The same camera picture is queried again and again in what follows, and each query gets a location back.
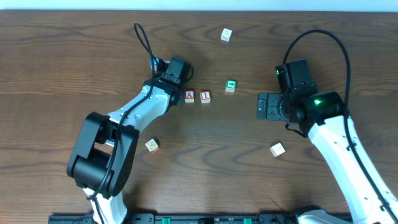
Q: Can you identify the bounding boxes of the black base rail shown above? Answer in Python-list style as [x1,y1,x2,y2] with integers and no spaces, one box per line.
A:
[48,213,298,224]

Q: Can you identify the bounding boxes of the plain wooden block right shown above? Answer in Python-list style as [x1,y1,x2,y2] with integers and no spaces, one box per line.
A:
[270,142,285,157]

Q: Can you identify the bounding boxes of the plain wooden block top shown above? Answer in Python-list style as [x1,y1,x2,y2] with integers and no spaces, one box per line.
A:
[220,28,233,42]

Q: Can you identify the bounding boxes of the red letter A block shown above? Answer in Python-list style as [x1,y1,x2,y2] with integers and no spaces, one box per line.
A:
[184,90,195,103]

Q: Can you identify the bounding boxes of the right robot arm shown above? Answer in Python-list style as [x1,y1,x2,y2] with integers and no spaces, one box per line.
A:
[257,60,397,223]

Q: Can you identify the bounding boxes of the red edged picture block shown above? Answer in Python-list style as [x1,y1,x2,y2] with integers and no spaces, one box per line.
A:
[145,138,160,153]

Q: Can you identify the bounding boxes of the blue number 2 block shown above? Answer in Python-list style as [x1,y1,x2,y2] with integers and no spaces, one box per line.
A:
[150,57,159,72]

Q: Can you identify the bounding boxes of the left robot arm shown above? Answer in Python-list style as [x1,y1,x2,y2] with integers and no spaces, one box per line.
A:
[67,57,194,223]

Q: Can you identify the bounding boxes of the plain wooden block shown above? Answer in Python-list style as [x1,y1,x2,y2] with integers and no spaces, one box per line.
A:
[220,28,233,42]
[270,142,285,157]

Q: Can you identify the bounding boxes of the green number 4 block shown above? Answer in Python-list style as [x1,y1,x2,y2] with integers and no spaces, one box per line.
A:
[225,80,237,93]

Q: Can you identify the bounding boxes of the red letter I block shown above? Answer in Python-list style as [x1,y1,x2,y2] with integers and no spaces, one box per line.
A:
[200,90,211,104]

